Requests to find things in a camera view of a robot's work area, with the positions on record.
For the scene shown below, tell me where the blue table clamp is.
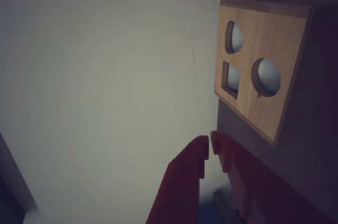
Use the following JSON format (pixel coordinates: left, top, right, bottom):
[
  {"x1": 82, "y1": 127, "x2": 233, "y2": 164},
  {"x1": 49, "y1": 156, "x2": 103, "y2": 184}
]
[{"x1": 200, "y1": 188, "x2": 238, "y2": 224}]

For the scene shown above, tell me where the wooden shape sorter box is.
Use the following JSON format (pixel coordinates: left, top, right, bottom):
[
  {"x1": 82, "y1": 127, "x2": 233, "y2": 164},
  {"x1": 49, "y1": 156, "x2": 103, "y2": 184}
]
[{"x1": 213, "y1": 0, "x2": 338, "y2": 148}]

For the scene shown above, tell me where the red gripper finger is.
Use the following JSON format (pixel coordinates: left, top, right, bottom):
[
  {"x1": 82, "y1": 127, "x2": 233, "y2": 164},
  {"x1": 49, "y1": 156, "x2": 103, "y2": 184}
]
[
  {"x1": 146, "y1": 136, "x2": 210, "y2": 224},
  {"x1": 210, "y1": 130, "x2": 338, "y2": 224}
]

